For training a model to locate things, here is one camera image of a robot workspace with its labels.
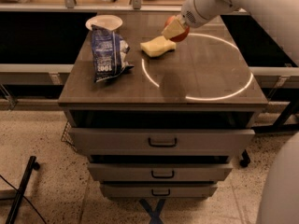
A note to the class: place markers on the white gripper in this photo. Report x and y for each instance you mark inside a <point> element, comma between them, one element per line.
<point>192,13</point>

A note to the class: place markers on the red apple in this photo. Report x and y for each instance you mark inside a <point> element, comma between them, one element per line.
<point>175,29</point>

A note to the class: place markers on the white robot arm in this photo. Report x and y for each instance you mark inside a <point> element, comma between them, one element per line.
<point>280,19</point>

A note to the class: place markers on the yellow sponge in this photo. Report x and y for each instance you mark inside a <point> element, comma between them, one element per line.
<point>157,46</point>

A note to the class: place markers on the white bowl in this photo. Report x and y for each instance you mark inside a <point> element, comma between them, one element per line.
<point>109,22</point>

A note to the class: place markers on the blue chip bag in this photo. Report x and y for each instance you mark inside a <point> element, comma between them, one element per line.
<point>109,52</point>

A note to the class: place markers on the grey drawer cabinet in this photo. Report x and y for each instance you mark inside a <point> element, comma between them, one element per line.
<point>205,84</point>

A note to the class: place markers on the top grey drawer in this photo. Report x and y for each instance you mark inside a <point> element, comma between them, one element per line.
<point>154,142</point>

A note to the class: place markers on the grey drawer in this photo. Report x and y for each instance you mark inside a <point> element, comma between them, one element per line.
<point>154,142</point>
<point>141,172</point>
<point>158,190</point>

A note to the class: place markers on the black caster wheel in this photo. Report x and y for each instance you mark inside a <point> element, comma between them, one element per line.
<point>245,159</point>

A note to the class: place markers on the middle grey drawer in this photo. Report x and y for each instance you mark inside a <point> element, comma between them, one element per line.
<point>141,172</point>

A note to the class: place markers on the bottom grey drawer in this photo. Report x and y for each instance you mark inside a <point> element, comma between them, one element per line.
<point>158,190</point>

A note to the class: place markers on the black metal stand leg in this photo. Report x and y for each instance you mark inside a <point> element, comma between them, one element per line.
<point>32,165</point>

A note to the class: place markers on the wire mesh basket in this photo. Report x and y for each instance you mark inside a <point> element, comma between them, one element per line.
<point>66,138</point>

